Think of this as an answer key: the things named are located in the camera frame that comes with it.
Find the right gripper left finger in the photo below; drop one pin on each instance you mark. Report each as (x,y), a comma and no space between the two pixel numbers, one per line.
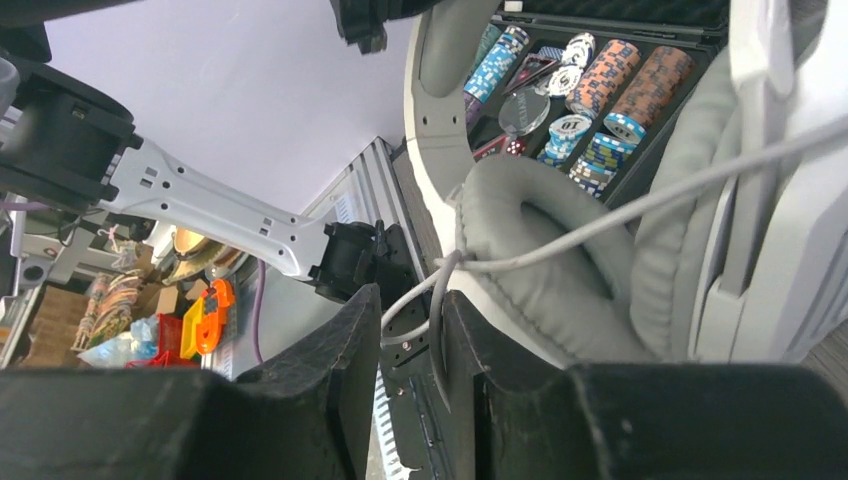
(304,414)

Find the white grey angular headphones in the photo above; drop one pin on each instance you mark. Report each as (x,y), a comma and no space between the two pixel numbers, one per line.
(737,252)

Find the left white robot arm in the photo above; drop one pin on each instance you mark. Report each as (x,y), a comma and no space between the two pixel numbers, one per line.
(74,148)

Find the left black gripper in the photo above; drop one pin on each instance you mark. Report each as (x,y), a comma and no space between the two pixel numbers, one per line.
(362,22)

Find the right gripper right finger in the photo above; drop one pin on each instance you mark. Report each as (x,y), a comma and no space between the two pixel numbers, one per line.
(515,416)

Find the black poker chip case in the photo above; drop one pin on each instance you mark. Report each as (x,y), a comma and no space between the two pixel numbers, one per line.
(590,88)

